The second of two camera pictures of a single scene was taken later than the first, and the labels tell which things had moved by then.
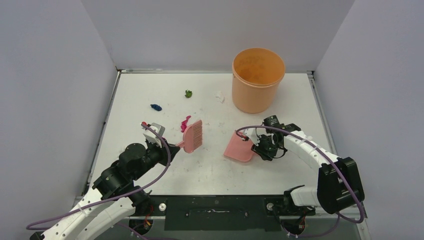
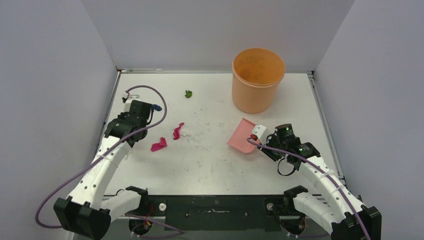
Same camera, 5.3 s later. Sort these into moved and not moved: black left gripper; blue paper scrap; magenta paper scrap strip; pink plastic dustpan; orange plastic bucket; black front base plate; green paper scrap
Moved: pink plastic dustpan; magenta paper scrap strip; black left gripper
Not moved: orange plastic bucket; blue paper scrap; black front base plate; green paper scrap
